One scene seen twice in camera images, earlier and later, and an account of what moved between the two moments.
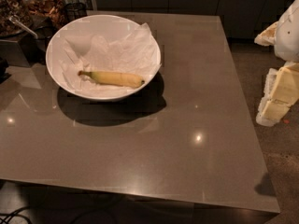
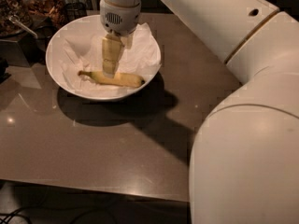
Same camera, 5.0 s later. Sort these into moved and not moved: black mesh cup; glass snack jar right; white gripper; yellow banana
Moved: white gripper
Not moved: yellow banana; glass snack jar right; black mesh cup
